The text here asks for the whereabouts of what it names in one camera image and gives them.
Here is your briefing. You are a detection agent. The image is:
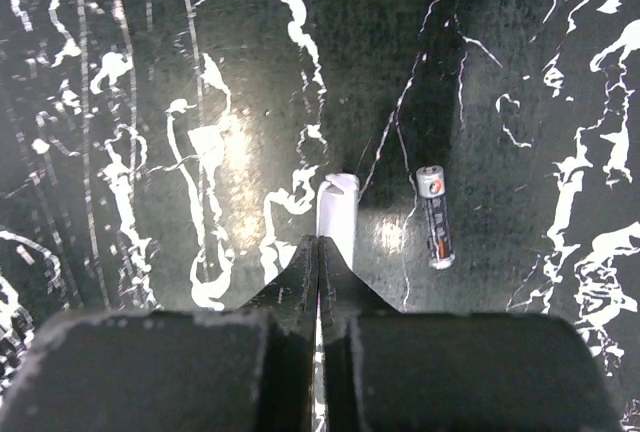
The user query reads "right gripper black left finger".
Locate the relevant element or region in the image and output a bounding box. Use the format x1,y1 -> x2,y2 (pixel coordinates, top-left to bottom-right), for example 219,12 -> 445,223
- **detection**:
1,236 -> 319,431

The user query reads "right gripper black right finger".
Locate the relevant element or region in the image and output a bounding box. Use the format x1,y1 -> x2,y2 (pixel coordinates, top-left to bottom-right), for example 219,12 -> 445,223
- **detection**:
318,237 -> 620,431

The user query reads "white battery cover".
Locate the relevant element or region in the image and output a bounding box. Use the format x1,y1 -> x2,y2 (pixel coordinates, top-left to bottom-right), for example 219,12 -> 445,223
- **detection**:
316,173 -> 360,269

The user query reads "silver black battery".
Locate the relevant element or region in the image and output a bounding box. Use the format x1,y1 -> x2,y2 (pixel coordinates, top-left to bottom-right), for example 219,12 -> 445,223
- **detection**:
416,165 -> 455,270

